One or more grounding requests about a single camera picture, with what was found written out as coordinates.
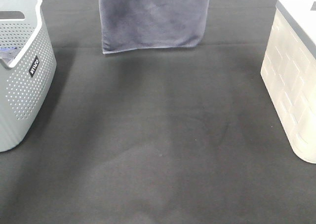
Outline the grey perforated laundry basket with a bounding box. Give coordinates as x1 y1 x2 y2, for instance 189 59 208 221
0 0 56 152

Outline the grey towel inside basket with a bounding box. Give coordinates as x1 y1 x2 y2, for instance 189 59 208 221
0 47 20 66

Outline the white plastic storage bin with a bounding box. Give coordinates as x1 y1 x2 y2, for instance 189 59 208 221
261 0 316 163

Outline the grey-blue microfibre towel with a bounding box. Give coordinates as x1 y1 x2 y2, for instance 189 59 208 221
99 0 210 54

